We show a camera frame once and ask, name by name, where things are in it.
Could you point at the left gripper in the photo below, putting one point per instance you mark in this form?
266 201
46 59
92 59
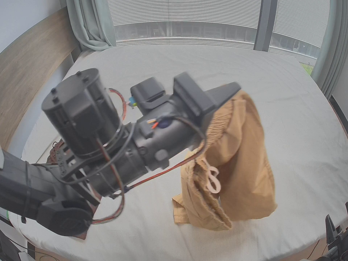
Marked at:
168 134

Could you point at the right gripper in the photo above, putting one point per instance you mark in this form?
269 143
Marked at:
339 243

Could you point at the tan shorts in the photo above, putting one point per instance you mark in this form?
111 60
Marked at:
244 159

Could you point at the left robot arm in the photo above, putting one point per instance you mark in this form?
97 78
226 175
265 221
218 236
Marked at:
76 113

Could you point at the bed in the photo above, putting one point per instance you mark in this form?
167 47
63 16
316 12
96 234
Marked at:
190 69

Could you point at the window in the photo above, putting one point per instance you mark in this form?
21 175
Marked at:
190 9

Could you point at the grey-green curtain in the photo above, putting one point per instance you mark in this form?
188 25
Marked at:
87 15
337 50

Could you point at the brown shorts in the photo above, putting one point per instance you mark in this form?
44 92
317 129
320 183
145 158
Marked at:
55 154

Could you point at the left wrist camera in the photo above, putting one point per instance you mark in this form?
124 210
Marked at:
148 90

